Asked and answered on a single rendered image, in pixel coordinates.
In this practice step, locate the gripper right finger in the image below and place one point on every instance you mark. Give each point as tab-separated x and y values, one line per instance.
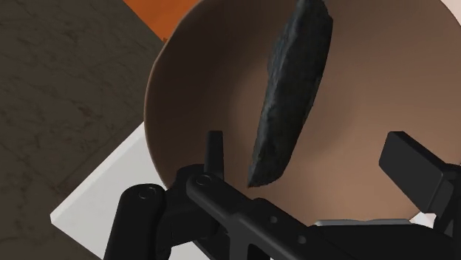
414	169

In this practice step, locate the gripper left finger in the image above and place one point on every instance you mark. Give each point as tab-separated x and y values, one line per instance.
223	201

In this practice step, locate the brown round bowl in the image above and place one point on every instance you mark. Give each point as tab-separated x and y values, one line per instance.
378	90

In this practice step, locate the white table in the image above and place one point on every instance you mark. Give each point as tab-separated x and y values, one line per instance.
108	194

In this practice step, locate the black rough oblong object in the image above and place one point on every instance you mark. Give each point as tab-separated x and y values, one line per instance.
291	90

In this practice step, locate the orange flat board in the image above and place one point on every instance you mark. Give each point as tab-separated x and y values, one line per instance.
158	14

